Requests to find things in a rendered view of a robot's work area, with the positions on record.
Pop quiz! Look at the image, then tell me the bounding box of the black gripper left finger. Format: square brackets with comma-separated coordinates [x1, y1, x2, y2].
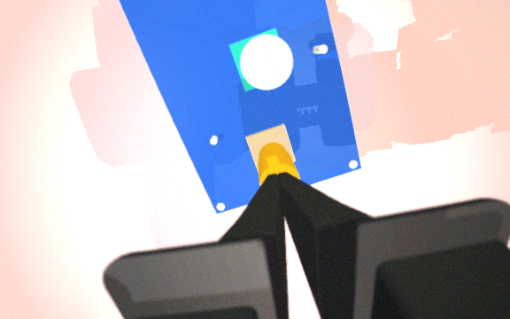
[102, 174, 290, 319]

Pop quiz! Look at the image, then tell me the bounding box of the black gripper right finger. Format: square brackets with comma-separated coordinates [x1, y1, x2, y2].
[278, 172, 510, 319]

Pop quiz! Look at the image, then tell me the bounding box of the blue circuit board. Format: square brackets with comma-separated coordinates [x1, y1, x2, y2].
[119, 0, 361, 214]

